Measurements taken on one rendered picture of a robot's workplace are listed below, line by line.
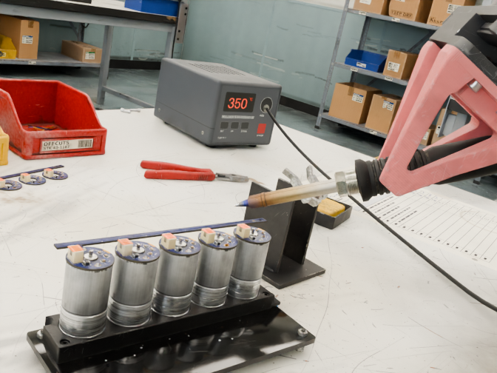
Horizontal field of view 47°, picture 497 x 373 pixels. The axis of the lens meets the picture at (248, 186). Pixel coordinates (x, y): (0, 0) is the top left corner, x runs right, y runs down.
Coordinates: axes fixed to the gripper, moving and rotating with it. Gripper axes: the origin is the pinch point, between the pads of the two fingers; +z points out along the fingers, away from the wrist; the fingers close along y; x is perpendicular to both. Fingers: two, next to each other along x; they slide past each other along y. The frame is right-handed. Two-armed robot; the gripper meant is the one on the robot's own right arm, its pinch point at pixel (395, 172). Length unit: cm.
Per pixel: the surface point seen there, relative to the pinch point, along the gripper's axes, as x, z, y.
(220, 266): -3.5, 11.2, 0.4
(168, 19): -68, 56, -311
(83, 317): -8.0, 15.7, 6.4
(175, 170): -9.0, 19.0, -28.0
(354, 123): 80, 38, -444
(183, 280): -4.8, 12.5, 2.3
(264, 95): -6.5, 9.3, -48.0
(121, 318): -6.2, 15.7, 4.5
